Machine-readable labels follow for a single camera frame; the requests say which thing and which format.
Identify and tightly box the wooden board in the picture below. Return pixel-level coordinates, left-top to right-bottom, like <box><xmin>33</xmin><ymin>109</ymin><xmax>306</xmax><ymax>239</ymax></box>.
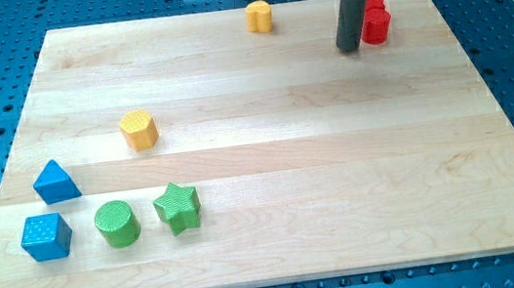
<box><xmin>0</xmin><ymin>0</ymin><xmax>514</xmax><ymax>288</ymax></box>

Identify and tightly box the green star block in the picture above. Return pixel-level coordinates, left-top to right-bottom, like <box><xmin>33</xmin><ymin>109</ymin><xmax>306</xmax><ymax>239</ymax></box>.
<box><xmin>153</xmin><ymin>183</ymin><xmax>201</xmax><ymax>235</ymax></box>

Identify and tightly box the yellow hexagon block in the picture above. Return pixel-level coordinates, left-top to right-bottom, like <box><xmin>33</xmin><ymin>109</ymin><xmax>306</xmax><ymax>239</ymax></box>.
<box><xmin>119</xmin><ymin>109</ymin><xmax>159</xmax><ymax>152</ymax></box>

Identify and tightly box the yellow heart block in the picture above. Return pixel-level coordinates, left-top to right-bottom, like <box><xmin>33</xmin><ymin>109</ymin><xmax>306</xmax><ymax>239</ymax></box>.
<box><xmin>245</xmin><ymin>0</ymin><xmax>273</xmax><ymax>33</ymax></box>

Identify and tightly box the green cylinder block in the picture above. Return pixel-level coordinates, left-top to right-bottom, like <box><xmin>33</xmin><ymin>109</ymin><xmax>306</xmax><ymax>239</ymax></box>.
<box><xmin>94</xmin><ymin>200</ymin><xmax>141</xmax><ymax>249</ymax></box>

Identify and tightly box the red cylinder block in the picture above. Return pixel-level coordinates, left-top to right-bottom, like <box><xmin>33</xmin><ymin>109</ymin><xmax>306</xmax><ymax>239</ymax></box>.
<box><xmin>361</xmin><ymin>8</ymin><xmax>391</xmax><ymax>45</ymax></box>

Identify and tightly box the red star block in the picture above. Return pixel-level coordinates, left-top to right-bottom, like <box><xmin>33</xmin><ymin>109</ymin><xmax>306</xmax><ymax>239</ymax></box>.
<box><xmin>365</xmin><ymin>0</ymin><xmax>386</xmax><ymax>13</ymax></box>

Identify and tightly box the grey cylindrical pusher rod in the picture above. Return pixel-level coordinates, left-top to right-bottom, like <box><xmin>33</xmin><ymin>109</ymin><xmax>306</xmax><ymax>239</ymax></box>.
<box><xmin>336</xmin><ymin>0</ymin><xmax>366</xmax><ymax>53</ymax></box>

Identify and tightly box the blue triangle block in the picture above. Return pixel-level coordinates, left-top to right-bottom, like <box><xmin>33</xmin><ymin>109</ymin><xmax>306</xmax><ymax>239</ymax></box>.
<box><xmin>33</xmin><ymin>159</ymin><xmax>82</xmax><ymax>205</ymax></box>

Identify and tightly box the blue cube block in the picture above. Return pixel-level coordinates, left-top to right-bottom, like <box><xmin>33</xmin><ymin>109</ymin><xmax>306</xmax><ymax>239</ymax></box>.
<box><xmin>20</xmin><ymin>212</ymin><xmax>72</xmax><ymax>263</ymax></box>

